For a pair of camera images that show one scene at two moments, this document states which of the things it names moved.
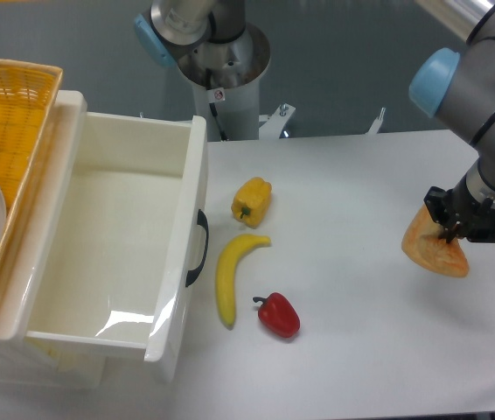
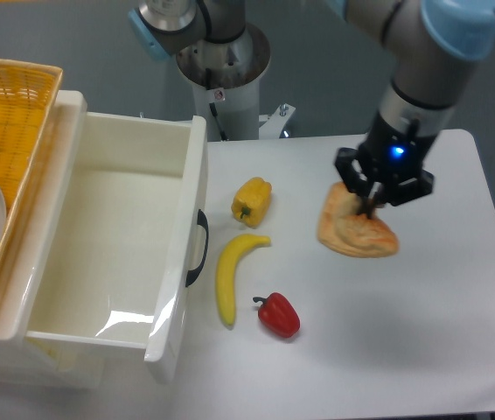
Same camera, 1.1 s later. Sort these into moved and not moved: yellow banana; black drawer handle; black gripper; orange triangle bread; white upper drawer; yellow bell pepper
Moved: black gripper; orange triangle bread
Not moved: yellow banana; black drawer handle; white upper drawer; yellow bell pepper
